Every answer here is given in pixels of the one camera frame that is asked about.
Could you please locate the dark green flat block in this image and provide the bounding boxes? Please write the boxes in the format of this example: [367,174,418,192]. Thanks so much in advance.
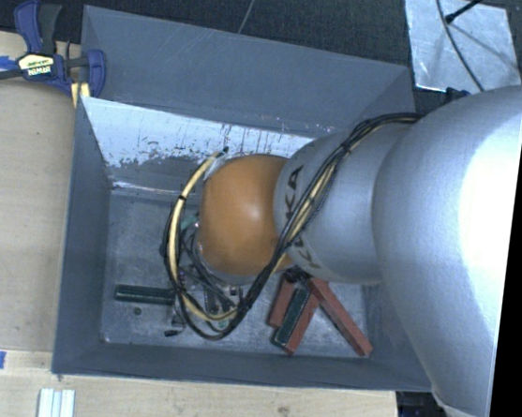
[271,282,313,349]

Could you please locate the pale wood flat board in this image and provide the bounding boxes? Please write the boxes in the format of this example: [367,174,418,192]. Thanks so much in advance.
[0,74,88,360]

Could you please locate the grey metal bin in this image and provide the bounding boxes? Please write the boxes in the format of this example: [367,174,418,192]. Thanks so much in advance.
[38,4,475,417]

